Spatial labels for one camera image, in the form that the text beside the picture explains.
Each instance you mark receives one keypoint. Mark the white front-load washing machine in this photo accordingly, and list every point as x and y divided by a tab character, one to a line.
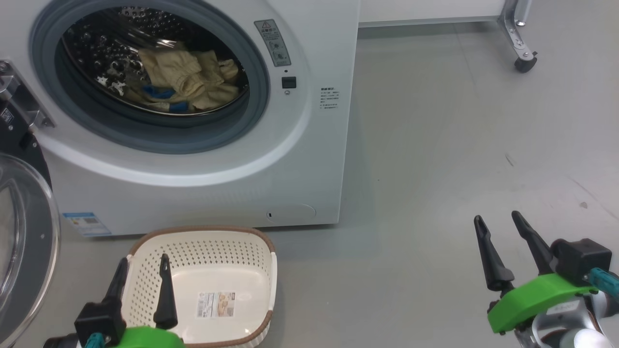
309	169

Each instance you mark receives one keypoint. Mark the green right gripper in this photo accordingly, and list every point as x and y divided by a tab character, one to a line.
527	297

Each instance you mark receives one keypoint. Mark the cream garment with blue patches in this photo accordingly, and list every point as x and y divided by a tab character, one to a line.
169	67

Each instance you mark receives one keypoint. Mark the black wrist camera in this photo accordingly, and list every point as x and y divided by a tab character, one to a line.
580	261
99	321

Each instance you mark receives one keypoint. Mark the grey washing machine door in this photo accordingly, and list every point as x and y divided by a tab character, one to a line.
34	159

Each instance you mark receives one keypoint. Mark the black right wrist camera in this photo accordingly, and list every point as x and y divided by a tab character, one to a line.
580	261

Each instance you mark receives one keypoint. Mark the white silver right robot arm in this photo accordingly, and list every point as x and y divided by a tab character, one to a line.
566	328

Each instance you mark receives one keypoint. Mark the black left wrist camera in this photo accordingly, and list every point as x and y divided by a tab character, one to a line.
99	321

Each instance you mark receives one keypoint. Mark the cream basket with brown rim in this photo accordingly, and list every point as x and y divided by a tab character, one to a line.
217	251

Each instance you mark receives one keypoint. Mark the white product label sticker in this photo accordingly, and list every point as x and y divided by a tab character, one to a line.
215	304

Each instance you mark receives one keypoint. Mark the blue energy label sticker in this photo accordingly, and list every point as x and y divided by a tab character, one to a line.
87	224

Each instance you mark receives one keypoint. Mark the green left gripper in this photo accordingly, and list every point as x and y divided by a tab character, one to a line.
145	338

